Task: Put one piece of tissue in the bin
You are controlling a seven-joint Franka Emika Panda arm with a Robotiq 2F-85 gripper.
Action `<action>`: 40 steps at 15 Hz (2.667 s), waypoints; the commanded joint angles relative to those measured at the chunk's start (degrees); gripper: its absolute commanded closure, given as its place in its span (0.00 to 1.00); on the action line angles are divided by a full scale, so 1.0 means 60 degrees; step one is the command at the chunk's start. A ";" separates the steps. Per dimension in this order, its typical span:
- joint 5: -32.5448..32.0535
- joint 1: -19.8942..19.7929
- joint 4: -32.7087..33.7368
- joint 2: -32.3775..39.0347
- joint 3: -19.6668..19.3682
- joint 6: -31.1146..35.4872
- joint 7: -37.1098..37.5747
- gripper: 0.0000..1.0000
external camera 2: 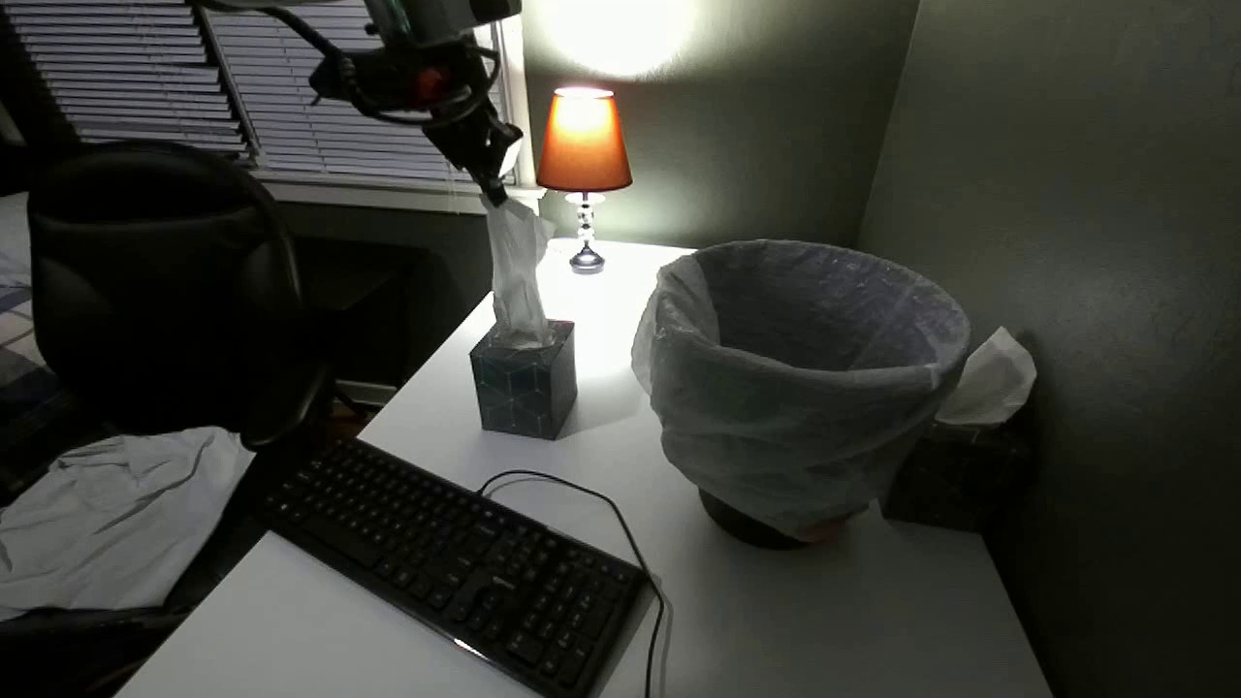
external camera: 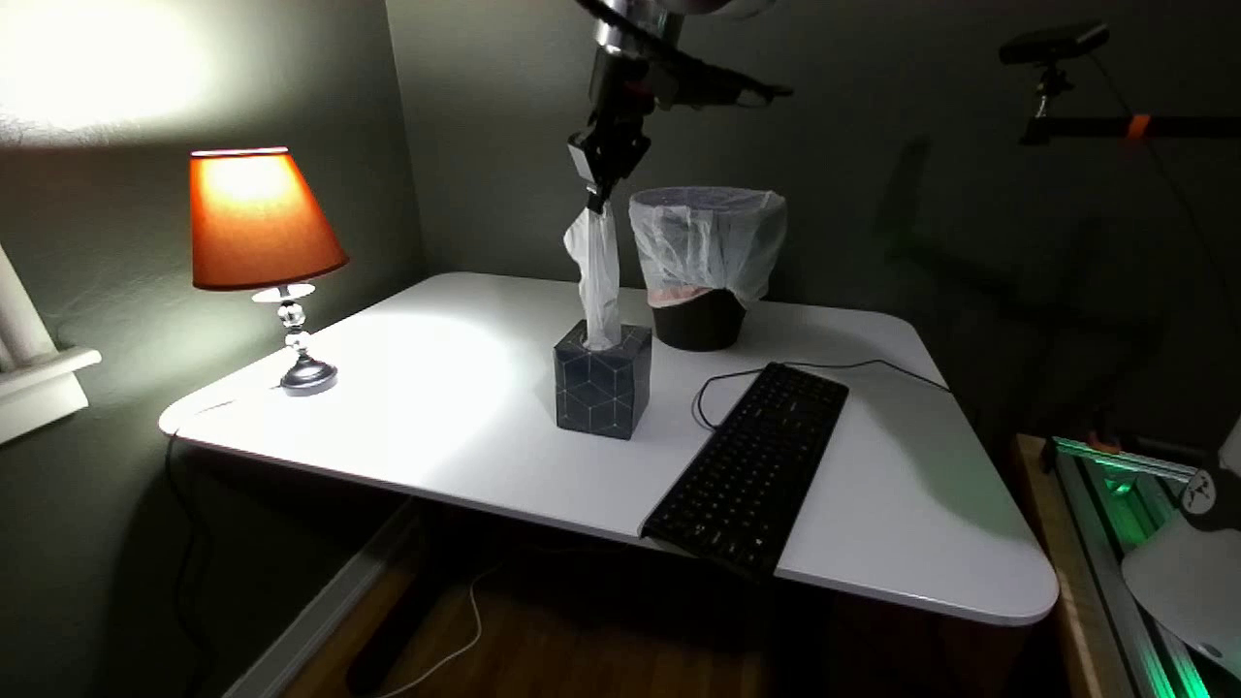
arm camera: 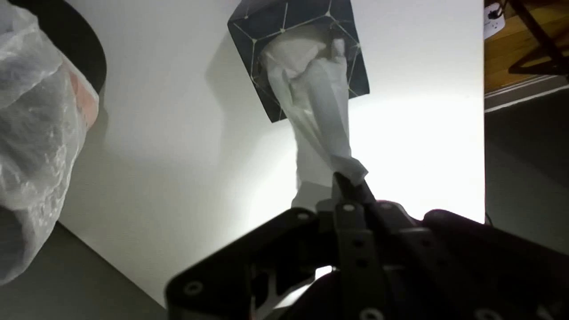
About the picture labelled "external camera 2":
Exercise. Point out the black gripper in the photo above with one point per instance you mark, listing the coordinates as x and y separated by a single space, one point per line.
427 81

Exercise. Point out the white tissue sheet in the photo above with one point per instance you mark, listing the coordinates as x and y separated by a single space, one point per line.
517 274
990 381

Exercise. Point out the dark patterned tissue box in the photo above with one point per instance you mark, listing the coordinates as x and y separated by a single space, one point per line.
524 388

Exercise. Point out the white-lined trash bin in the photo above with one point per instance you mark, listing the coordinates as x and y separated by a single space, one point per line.
776 429

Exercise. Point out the dark round waste bin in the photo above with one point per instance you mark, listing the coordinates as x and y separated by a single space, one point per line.
749 521

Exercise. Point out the dark brown tissue box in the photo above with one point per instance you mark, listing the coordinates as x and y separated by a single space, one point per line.
962 470

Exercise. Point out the orange shade table lamp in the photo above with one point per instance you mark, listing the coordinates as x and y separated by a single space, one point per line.
583 149

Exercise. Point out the white window sill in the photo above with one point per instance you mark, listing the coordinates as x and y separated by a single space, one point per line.
334 194

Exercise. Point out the white window blind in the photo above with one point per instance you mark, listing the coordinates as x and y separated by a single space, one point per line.
295 130
118 63

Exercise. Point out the black office chair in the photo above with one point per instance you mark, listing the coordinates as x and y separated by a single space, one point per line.
156 284

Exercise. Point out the black computer keyboard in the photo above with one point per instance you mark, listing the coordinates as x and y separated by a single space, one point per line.
453 554

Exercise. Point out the white crumpled cloth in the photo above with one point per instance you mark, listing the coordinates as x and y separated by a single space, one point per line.
118 518

